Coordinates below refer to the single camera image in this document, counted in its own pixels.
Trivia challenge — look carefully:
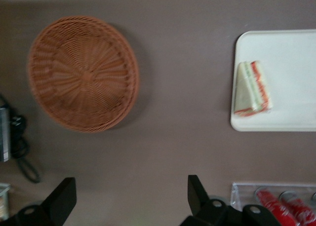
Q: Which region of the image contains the triangular sandwich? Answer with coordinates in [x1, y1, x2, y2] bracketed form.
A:
[233, 60, 273, 117]

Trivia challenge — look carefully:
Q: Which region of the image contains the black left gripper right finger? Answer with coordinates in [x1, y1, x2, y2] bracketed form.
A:
[181, 175, 244, 226]

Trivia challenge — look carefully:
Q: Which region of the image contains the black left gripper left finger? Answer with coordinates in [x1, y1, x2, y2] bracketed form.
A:
[9, 177, 77, 226]

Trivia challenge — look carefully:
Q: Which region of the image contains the round brown wicker basket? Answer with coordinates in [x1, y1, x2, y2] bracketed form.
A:
[27, 15, 141, 134]

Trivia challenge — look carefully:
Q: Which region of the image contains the clear acrylic bottle rack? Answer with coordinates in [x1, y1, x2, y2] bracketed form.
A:
[230, 182, 316, 226]

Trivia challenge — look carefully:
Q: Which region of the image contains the black power cable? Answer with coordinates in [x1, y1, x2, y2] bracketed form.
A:
[0, 94, 41, 184]

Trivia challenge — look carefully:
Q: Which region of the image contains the beige plastic tray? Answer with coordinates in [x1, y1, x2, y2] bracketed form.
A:
[230, 30, 316, 132]

